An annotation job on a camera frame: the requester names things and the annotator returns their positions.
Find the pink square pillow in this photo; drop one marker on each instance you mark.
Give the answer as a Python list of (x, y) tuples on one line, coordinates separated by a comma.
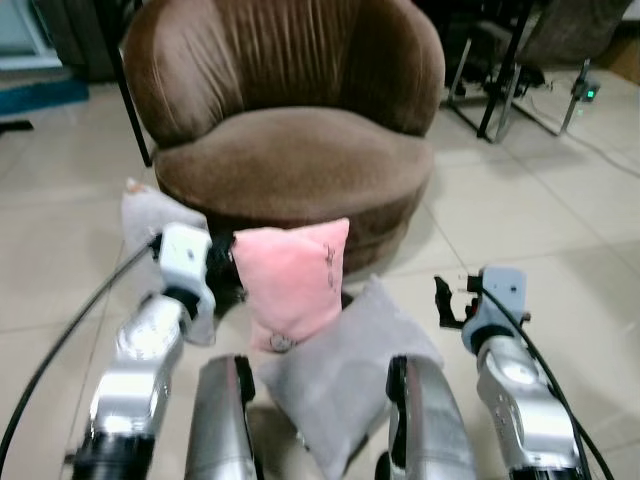
[(292, 275)]

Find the small grey pillow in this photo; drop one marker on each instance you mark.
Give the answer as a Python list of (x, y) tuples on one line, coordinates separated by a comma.
[(145, 215)]

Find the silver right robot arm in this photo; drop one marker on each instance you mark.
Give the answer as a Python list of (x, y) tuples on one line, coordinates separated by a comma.
[(520, 400)]

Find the silver left robot leg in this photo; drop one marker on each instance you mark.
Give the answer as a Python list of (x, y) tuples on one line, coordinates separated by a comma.
[(222, 425)]

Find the device with green light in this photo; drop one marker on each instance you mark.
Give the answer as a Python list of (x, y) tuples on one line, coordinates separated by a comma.
[(588, 95)]

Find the brown cardboard box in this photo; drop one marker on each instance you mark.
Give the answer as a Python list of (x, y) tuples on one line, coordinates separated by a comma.
[(625, 60)]

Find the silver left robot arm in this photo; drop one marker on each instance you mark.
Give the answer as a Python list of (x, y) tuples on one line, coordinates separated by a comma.
[(140, 365)]

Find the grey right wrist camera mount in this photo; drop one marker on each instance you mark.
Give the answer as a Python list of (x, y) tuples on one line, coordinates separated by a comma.
[(500, 295)]

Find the black slanted pole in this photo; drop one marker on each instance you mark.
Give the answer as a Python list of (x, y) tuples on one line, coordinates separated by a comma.
[(125, 85)]

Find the silver robot leg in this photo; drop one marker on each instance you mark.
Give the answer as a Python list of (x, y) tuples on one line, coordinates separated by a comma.
[(430, 425), (222, 425)]

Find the large grey pillow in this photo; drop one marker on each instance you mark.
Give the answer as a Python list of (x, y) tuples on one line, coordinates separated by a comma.
[(345, 385)]

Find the silver right robot leg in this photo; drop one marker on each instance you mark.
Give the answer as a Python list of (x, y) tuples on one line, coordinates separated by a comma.
[(430, 425)]

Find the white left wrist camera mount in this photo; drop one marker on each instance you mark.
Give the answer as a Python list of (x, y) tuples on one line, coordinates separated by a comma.
[(184, 258)]

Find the brown velvet round sofa chair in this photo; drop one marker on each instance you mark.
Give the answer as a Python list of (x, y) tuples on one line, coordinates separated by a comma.
[(290, 150)]

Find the black metal frame stand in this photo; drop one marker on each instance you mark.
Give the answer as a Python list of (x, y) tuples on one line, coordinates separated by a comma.
[(505, 70)]

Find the teal floor mat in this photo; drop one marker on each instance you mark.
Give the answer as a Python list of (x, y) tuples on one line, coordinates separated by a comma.
[(40, 97)]

